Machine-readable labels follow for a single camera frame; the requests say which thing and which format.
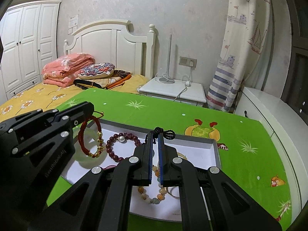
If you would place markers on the orange black folded cloth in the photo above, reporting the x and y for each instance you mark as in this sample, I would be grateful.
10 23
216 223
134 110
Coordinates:
117 78

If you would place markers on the striped boat curtain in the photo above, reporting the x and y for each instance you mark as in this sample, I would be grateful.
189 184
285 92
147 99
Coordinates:
240 61

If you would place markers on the white desk lamp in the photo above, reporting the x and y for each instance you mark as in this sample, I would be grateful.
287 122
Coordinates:
165 78

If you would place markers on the grey wall socket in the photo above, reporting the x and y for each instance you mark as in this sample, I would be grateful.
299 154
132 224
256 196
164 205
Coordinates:
185 61

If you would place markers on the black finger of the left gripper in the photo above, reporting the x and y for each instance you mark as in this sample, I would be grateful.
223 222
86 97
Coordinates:
55 120

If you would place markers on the red rose flower brooch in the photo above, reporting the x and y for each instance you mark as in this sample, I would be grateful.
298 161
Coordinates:
109 167

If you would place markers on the white nightstand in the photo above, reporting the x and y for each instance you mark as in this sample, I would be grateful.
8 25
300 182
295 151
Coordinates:
194 95

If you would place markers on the white bed headboard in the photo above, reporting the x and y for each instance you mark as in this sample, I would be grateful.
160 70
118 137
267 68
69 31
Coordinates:
109 40

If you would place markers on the folded pink blanket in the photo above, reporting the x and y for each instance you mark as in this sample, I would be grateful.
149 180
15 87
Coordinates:
64 70

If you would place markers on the white wardrobe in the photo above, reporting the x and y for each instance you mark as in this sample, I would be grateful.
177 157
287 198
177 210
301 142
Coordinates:
28 35

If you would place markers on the white charger with cable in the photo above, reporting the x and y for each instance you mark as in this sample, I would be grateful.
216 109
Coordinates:
187 81

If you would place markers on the pale green jade bangle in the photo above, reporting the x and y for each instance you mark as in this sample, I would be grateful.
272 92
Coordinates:
91 144

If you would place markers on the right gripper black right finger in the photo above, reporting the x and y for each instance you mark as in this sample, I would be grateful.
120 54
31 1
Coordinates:
209 199

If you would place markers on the patterned pillow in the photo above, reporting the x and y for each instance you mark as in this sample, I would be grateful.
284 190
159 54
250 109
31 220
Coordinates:
96 71

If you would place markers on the green cartoon tablecloth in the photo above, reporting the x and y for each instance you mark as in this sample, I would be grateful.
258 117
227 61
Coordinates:
251 161

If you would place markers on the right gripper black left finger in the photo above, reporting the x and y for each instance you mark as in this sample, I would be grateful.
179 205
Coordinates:
102 201

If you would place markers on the grey shallow tray box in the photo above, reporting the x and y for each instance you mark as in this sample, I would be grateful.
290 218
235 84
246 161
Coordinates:
156 174

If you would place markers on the white pearl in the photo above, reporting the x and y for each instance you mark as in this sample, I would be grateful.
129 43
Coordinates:
121 138

